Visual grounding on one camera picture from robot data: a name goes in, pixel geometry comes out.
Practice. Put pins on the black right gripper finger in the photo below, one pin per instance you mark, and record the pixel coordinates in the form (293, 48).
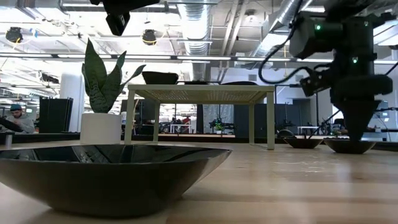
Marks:
(356, 118)

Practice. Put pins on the black leaf-shaped plate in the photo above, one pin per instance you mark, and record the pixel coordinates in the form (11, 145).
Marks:
(342, 147)

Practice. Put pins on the black flower-shaped plate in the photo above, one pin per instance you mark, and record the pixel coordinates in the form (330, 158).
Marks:
(303, 143)

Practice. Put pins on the black square wavy bowl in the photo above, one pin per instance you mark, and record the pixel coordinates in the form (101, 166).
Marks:
(160, 78)

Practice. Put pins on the small black square plate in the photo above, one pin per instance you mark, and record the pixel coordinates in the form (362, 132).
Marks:
(196, 82)

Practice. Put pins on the black rounded wavy plate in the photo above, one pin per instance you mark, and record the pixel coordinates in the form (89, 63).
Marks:
(237, 83)
(109, 180)

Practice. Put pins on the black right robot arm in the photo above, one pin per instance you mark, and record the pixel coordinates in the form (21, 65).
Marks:
(351, 37)

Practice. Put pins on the black hanging ceiling lamp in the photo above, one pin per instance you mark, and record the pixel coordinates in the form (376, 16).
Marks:
(14, 34)
(149, 36)

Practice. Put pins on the small white table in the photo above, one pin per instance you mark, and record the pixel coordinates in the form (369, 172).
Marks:
(308, 129)
(180, 127)

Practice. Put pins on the white ceiling light panel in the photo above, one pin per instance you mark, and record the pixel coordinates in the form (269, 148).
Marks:
(385, 31)

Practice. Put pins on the green snake plant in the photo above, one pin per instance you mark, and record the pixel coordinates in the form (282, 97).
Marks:
(99, 87)

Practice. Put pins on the black partition panel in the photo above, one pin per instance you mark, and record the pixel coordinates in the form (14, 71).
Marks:
(56, 115)
(280, 121)

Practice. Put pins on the linear ceiling light strip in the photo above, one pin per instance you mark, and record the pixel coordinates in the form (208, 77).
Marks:
(202, 58)

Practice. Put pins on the green perforated metal shelf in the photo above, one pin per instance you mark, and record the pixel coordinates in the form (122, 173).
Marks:
(202, 88)

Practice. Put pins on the white plant pot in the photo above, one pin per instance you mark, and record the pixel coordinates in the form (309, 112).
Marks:
(101, 129)

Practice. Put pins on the person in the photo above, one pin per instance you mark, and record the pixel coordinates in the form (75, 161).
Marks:
(23, 123)
(186, 120)

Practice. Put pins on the small green potted plant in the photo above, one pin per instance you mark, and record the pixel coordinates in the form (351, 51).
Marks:
(219, 127)

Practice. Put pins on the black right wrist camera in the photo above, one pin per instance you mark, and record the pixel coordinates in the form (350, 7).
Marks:
(314, 83)

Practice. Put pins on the silver ventilation duct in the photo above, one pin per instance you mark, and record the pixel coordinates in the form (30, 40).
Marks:
(270, 31)
(196, 31)

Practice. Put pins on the silver metal post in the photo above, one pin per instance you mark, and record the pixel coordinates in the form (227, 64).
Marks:
(8, 140)

